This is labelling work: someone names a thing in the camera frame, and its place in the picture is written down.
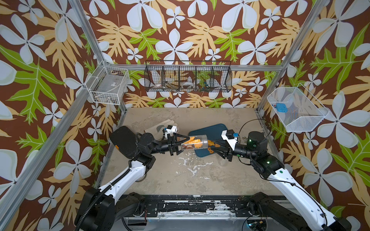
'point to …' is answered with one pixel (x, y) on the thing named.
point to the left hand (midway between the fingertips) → (189, 142)
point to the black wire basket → (188, 76)
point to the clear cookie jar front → (196, 142)
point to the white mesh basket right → (297, 110)
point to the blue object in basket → (281, 107)
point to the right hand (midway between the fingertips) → (213, 144)
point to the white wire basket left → (108, 84)
